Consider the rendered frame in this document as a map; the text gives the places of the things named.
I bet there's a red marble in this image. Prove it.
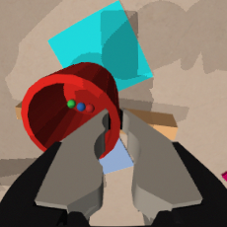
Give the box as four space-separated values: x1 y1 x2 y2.
86 104 95 113

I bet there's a blue marble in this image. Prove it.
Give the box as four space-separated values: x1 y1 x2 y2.
77 103 86 112

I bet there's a green marble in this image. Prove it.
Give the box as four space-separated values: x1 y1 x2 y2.
67 100 76 109

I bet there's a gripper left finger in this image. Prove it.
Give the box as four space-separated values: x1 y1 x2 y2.
0 109 111 227

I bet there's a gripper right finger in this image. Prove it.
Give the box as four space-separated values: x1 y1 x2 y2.
119 108 227 227

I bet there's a magenta flat rectangular pad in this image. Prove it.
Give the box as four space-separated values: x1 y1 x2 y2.
221 171 227 182

